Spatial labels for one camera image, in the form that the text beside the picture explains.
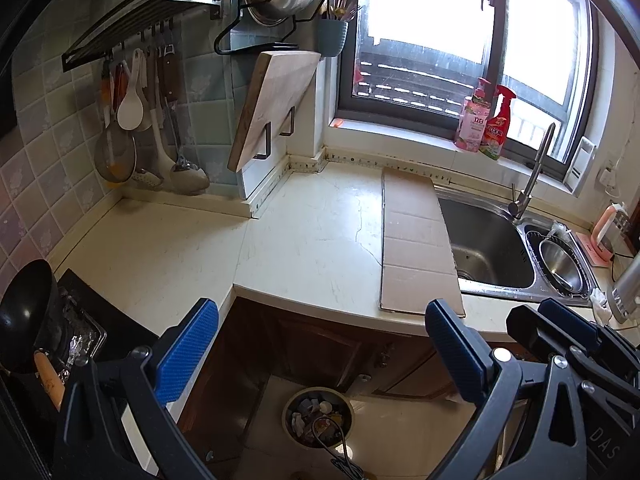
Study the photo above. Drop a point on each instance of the dark framed window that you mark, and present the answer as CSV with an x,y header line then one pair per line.
x,y
496,50

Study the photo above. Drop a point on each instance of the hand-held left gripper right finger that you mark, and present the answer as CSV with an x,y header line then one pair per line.
x,y
455,350

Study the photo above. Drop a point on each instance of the red spray bottle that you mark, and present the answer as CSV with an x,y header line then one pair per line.
x,y
495,130

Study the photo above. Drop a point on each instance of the pink dish soap bottle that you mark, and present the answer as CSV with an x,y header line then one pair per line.
x,y
472,125

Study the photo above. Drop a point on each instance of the steel faucet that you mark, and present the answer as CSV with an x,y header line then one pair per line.
x,y
530,180

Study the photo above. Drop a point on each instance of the steel bowl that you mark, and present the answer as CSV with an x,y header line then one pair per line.
x,y
562,265

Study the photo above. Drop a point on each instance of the black wall utensil rack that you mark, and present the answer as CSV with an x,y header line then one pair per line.
x,y
150,5

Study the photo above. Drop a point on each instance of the sink drain strainer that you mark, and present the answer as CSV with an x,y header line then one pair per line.
x,y
465,275

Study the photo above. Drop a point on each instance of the bundle of chopsticks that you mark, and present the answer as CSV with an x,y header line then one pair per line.
x,y
340,0

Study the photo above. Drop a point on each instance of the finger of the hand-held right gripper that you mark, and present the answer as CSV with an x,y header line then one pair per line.
x,y
525,330
570,317

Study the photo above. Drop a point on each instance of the white wall socket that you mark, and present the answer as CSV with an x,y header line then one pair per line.
x,y
606,177

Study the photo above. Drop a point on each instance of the silver appliance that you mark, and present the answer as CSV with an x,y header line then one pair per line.
x,y
627,290

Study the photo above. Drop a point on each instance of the black wok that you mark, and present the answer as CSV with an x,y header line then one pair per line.
x,y
25,310

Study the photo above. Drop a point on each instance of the aluminium foil sheet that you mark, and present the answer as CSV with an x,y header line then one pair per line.
x,y
80,330

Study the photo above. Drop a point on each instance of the black stove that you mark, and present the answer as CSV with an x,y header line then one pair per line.
x,y
115,320

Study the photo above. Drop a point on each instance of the white slotted spatula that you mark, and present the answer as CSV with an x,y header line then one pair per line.
x,y
155,135

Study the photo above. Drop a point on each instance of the pink kettle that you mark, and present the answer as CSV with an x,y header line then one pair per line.
x,y
602,225

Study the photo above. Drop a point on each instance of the wooden cutting board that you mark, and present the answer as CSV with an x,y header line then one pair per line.
x,y
270,105

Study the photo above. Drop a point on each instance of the grey utensil holder cup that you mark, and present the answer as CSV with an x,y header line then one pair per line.
x,y
331,37

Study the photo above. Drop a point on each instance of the white rice paddle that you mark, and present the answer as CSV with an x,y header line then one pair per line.
x,y
131,110

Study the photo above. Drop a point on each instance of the cardboard sheet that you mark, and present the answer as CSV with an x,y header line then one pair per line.
x,y
415,240

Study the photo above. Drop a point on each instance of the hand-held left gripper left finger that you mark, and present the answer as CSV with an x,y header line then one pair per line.
x,y
187,350

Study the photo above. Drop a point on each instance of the steel sink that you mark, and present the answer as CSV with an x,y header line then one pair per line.
x,y
490,245

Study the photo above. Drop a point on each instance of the round trash bin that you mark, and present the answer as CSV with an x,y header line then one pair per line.
x,y
320,389

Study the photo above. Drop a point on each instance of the white rag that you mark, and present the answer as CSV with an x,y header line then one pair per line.
x,y
600,305

